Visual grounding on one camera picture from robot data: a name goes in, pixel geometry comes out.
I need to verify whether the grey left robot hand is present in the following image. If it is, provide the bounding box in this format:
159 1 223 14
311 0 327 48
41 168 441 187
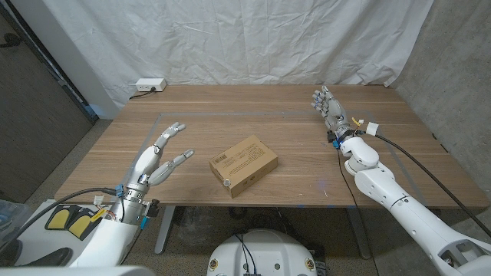
124 122 196 192

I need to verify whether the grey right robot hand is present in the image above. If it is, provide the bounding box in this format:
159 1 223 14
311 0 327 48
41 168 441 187
311 85 354 140

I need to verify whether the cardboard packing box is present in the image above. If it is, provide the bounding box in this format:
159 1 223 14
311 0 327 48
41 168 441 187
208 134 279 199

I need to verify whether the white robot shoulder housing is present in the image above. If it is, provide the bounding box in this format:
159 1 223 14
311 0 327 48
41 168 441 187
0 265 157 276

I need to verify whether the white power strip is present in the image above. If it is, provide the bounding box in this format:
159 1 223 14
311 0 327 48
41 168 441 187
135 77 167 93

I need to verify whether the yellow black foot pedal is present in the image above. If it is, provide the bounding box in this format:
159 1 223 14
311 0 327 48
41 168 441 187
44 205 80 231
68 209 104 242

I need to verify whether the white backdrop sheet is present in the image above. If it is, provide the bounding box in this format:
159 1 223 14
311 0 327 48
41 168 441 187
41 0 434 112

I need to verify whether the white pedal platform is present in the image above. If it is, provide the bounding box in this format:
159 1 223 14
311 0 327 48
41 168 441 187
11 199 116 268

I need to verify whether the clear plastic bin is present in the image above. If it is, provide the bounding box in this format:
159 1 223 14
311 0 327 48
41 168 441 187
0 199 30 246

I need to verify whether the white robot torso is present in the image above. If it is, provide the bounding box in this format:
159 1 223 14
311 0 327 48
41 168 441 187
206 228 318 276

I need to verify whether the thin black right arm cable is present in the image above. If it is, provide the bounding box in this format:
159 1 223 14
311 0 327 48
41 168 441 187
336 149 381 276

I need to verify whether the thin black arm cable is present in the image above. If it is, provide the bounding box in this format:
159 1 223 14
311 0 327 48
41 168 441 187
120 228 145 265
336 149 381 276

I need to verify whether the black power strip cord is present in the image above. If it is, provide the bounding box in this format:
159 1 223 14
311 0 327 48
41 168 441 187
128 87 157 100

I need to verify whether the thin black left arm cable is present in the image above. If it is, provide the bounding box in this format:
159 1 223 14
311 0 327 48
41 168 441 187
120 228 145 265

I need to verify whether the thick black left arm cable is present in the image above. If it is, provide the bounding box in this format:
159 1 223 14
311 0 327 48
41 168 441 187
0 186 118 254

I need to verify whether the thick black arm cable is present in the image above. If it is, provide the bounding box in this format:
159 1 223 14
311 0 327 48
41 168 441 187
0 186 118 254
377 133 491 238

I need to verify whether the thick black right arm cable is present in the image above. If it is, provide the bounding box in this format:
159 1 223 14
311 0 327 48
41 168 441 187
377 133 491 238

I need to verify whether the black torso cable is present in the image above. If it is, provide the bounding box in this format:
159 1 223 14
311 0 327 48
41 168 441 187
234 232 250 276

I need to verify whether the black floor cable bundle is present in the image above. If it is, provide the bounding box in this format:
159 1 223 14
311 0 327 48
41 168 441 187
229 206 296 241

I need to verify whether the blue torso cable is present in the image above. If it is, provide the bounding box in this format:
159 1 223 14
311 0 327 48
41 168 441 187
243 245 258 276

